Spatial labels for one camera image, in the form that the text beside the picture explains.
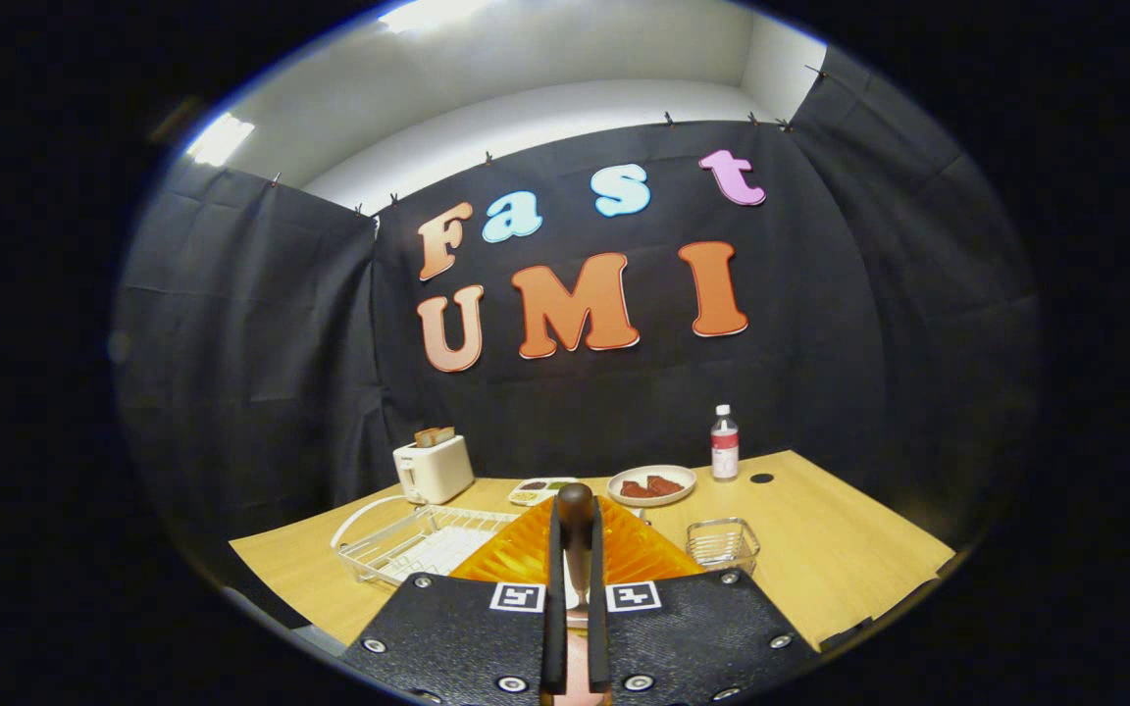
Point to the pink plate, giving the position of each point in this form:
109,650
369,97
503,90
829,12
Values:
578,677

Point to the ceiling light panel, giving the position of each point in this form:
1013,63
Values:
220,139

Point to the beige plate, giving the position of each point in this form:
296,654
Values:
653,501

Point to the toast slices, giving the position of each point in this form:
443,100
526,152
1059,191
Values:
435,436

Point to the white toaster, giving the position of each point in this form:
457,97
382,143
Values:
437,473

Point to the white divided dish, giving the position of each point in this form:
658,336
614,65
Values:
545,493

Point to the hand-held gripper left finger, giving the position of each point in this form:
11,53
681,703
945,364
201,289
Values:
554,637

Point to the brown meat piece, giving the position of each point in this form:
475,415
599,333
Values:
666,484
636,489

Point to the clear bottle with red label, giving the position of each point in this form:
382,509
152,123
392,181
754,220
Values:
725,451

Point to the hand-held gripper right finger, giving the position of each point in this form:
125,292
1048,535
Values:
600,647

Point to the black backdrop cloth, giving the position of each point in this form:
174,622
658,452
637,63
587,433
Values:
820,343

